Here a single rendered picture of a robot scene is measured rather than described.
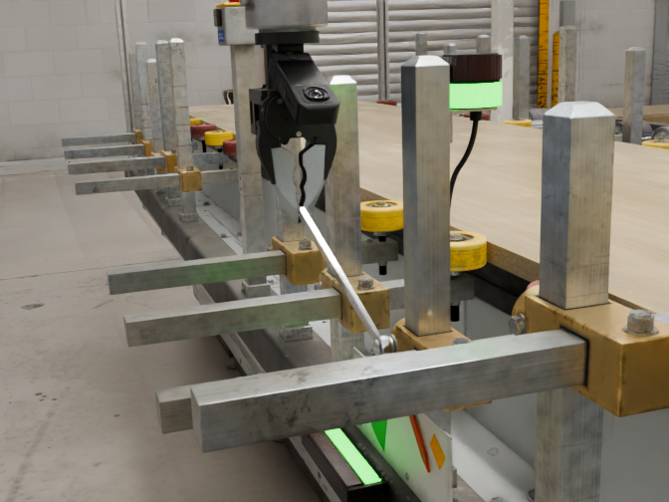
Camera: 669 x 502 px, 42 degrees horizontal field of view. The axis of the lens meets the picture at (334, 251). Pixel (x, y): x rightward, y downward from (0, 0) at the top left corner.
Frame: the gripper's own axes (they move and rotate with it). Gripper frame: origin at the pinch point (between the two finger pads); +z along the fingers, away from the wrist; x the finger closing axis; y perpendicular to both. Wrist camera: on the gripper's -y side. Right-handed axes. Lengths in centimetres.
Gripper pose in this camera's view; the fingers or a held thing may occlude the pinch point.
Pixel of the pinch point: (300, 213)
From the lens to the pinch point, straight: 99.2
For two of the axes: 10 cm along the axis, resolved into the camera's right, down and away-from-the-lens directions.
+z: 0.3, 9.7, 2.4
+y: -3.2, -2.2, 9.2
